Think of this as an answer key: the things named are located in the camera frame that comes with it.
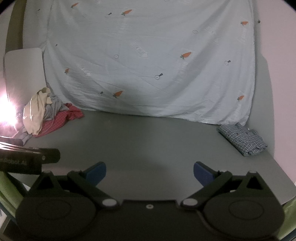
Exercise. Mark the green cloth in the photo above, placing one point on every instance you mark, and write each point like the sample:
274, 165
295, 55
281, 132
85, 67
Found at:
9, 185
288, 217

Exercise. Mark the bright lamp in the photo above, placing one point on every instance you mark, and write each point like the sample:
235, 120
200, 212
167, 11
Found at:
5, 111

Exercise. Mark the grey garment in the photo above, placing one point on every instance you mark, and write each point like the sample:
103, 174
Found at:
52, 107

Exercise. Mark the white pillow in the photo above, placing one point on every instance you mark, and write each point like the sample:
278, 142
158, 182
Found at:
24, 71

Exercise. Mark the cream garment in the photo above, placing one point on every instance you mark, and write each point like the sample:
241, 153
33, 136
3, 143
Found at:
34, 111

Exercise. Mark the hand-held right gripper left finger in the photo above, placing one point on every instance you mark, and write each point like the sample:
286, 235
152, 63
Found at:
97, 172

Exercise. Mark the red garment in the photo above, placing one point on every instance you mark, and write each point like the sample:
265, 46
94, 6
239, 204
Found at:
57, 121

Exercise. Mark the carrot print light blue blanket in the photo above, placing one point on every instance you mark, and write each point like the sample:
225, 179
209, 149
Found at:
148, 58

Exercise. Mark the folded plaid shirt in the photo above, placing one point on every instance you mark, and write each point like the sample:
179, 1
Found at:
242, 139

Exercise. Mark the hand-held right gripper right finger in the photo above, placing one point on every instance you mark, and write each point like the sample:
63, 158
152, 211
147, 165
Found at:
201, 172

